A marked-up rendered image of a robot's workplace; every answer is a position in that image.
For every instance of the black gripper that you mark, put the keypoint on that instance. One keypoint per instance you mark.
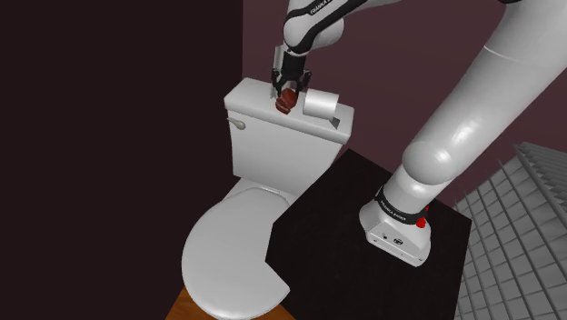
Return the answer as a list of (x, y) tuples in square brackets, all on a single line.
[(292, 66)]

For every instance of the red-brown lumpy object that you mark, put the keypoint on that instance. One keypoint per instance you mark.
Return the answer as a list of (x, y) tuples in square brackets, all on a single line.
[(285, 102)]

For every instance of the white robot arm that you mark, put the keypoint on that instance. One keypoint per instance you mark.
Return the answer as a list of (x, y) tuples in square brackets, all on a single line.
[(469, 119)]

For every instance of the white toilet paper roll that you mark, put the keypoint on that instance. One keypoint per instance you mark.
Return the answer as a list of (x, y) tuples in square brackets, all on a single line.
[(320, 103)]

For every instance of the black robot stand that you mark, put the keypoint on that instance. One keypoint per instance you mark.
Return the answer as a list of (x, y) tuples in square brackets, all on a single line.
[(323, 248)]

